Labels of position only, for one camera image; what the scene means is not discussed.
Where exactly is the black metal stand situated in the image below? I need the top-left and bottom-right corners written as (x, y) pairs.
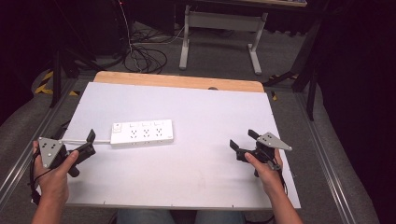
top-left (49, 0), bottom-right (106, 109)
top-left (262, 12), bottom-right (325, 122)

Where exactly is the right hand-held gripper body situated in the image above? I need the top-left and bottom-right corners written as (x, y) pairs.
top-left (235, 132), bottom-right (293, 179)

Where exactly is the white power strip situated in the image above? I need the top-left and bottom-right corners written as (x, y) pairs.
top-left (109, 119), bottom-right (175, 149)

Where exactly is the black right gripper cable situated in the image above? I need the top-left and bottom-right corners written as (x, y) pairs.
top-left (273, 157), bottom-right (290, 198)

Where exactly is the tangle of floor cables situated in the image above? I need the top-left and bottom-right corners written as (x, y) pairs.
top-left (117, 0), bottom-right (188, 75)

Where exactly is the person's left hand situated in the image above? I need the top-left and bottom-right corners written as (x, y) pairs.
top-left (32, 139), bottom-right (80, 206)

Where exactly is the wooden desk top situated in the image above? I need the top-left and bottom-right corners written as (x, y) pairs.
top-left (192, 0), bottom-right (308, 8)

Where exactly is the grey metal desk frame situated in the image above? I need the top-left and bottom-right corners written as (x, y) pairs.
top-left (178, 4), bottom-right (269, 77)

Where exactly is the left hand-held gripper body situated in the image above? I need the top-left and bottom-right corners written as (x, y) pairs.
top-left (37, 136), bottom-right (97, 170)

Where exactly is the aluminium rail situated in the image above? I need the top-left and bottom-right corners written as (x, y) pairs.
top-left (0, 77), bottom-right (78, 203)
top-left (293, 91), bottom-right (359, 224)

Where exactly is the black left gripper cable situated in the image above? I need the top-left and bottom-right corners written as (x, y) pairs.
top-left (28, 148), bottom-right (45, 207)

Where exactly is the person's right hand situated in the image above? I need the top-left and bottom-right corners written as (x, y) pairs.
top-left (244, 151), bottom-right (285, 196)

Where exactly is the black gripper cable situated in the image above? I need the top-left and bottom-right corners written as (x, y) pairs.
top-left (28, 148), bottom-right (45, 207)
top-left (273, 157), bottom-right (290, 198)

